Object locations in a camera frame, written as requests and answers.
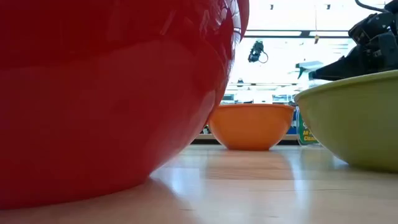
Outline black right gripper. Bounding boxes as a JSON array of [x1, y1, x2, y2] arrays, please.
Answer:
[[309, 11, 398, 82]]

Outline green bowl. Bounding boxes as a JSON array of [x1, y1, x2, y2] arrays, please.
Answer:
[[294, 70, 398, 174]]

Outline orange bowl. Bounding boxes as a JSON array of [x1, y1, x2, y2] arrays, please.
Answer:
[[207, 103, 295, 151]]

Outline stacked red orange green bowls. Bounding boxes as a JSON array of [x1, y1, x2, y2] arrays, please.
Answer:
[[0, 0, 250, 210]]

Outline dark ceiling beam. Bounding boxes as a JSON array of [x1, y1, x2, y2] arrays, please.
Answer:
[[244, 29, 351, 39]]

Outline spray cleaner bottle green label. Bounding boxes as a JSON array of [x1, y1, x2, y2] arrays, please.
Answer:
[[294, 60, 326, 146]]

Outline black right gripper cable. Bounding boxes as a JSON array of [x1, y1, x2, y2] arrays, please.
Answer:
[[354, 0, 389, 14]]

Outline black hanging camera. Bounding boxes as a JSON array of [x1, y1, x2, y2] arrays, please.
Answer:
[[248, 39, 269, 64]]

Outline black aluminium table frame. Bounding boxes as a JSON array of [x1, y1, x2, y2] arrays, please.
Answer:
[[190, 139, 300, 146]]

